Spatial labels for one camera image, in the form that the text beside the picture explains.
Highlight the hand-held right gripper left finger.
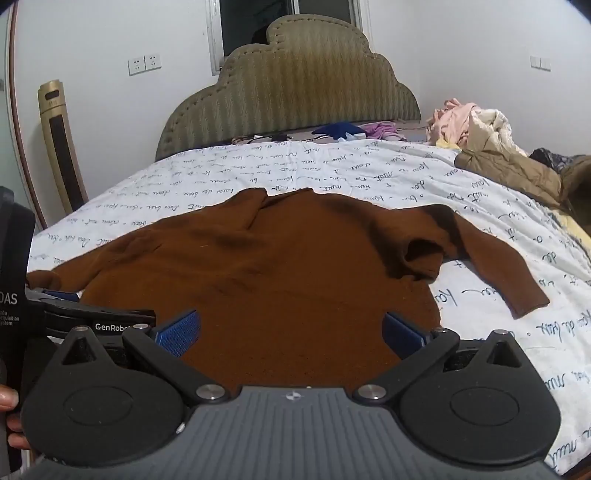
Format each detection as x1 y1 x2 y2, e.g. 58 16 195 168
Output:
61 310 232 405

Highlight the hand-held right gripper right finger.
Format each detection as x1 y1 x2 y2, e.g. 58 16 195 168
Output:
353 312 528 402

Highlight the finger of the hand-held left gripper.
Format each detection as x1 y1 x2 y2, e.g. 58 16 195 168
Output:
42 300 158 344
27 287 82 306

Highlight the brown knit sweater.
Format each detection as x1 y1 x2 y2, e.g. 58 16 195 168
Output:
27 187 551 393

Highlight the person's left hand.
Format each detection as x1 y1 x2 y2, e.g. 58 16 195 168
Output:
0 386 31 451

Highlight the gold tower heater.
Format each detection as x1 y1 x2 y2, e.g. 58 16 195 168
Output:
38 79 89 217

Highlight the white printed blanket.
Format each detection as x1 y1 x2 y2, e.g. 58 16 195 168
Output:
25 137 591 477

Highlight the khaki padded jacket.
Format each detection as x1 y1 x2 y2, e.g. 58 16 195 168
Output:
454 148 591 214

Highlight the purple cloth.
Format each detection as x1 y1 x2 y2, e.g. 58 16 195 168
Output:
364 121 408 142

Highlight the blue cloth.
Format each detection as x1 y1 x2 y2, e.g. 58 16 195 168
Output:
311 122 369 138

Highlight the cream padded jacket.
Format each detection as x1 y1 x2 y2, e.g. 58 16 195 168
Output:
461 109 528 157

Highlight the dark patterned cloth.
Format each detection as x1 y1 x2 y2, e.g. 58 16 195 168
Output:
529 147 579 175

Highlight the olive padded headboard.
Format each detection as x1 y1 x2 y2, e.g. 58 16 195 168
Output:
154 15 422 162

